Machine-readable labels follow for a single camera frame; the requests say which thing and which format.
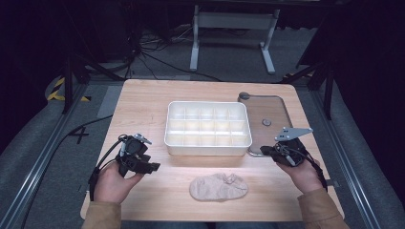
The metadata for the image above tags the white compartment storage box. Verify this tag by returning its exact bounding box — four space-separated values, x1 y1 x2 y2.
163 100 253 157

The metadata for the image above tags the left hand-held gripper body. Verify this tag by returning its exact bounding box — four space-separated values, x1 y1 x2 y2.
116 133 153 178

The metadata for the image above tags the black metal stand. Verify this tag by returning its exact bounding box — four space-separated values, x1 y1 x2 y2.
280 58 336 121
61 52 126 115

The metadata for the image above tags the clear plastic box lid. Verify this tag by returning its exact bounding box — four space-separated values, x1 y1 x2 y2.
237 92 294 157

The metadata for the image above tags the black floor cable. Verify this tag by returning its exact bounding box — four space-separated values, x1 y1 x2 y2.
18 114 115 229

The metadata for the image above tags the white metal stand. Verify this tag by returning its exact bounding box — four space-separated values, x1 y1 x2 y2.
189 4 281 75

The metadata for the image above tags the bundle of black floor cables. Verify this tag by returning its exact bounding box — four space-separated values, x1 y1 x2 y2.
125 23 224 83

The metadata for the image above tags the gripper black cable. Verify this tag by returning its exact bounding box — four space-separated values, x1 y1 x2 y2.
88 134 129 202
276 143 329 193

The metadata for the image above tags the person's left hand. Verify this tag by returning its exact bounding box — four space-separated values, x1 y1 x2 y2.
93 161 145 204

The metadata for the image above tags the yellow and black floor tape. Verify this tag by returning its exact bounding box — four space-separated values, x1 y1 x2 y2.
46 76 93 103

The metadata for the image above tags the beige sock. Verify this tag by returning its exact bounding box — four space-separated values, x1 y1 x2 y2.
188 173 249 202

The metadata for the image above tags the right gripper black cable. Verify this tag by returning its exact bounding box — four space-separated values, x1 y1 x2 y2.
276 143 329 193

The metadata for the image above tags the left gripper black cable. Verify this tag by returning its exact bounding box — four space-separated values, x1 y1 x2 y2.
88 134 129 202

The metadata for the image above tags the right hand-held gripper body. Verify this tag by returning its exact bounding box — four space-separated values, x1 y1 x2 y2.
268 127 314 168

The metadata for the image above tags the person's right hand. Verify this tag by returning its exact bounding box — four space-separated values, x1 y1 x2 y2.
276 157 325 195

